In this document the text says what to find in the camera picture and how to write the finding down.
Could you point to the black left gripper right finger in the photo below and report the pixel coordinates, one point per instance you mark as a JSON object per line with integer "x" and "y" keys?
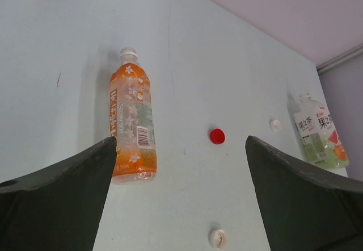
{"x": 304, "y": 207}

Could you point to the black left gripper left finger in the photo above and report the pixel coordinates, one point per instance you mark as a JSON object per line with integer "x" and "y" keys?
{"x": 60, "y": 206}

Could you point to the white green fruit tea bottle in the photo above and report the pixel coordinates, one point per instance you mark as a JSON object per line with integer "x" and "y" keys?
{"x": 319, "y": 136}

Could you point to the large white bottle cap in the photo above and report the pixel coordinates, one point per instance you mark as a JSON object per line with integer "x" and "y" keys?
{"x": 218, "y": 239}

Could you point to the small white bottle cap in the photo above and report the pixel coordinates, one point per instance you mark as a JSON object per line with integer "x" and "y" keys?
{"x": 275, "y": 125}

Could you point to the red bottle cap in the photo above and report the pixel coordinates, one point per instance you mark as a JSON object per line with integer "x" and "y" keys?
{"x": 217, "y": 136}

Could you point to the orange label tea bottle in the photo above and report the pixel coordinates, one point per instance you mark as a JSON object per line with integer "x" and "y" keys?
{"x": 131, "y": 121}

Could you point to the aluminium frame post right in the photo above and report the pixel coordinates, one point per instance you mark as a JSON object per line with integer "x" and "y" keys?
{"x": 340, "y": 59}

